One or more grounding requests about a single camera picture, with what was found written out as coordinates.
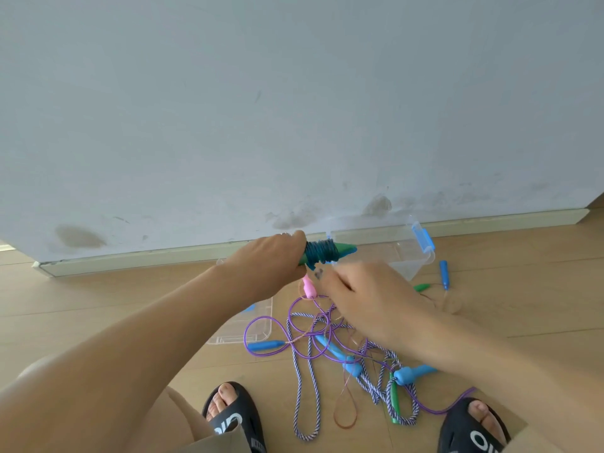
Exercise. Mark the person's right hand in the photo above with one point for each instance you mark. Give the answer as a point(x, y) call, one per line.
point(377, 301)

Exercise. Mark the person's left hand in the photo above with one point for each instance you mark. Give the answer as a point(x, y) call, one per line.
point(264, 264)

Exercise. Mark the person's right fingers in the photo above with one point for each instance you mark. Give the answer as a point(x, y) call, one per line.
point(332, 280)

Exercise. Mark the person's left fingers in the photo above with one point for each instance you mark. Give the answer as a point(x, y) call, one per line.
point(296, 236)

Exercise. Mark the person's right forearm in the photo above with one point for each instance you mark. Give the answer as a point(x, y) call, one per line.
point(509, 377)

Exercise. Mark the person's left forearm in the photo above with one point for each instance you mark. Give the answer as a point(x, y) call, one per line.
point(122, 363)

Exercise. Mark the clear plastic storage box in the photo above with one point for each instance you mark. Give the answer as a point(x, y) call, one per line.
point(406, 259)

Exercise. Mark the clear plastic box lid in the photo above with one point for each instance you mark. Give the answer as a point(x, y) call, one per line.
point(257, 320)

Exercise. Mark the white baseboard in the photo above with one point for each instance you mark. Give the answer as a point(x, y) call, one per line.
point(188, 254)

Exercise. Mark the person's left foot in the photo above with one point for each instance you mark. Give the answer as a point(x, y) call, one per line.
point(224, 398)

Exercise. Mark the person's foot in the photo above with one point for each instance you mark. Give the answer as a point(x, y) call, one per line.
point(224, 398)
point(486, 417)

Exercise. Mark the person's left black slipper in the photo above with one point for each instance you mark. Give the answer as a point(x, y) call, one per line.
point(245, 419)

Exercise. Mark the person's black slipper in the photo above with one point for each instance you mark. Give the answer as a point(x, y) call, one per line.
point(245, 419)
point(460, 434)

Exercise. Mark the beige shorts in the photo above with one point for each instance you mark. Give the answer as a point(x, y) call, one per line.
point(222, 443)

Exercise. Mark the person's right black slipper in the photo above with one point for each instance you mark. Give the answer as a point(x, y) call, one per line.
point(460, 434)

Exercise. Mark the person's right foot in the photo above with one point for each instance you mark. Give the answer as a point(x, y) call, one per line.
point(486, 417)

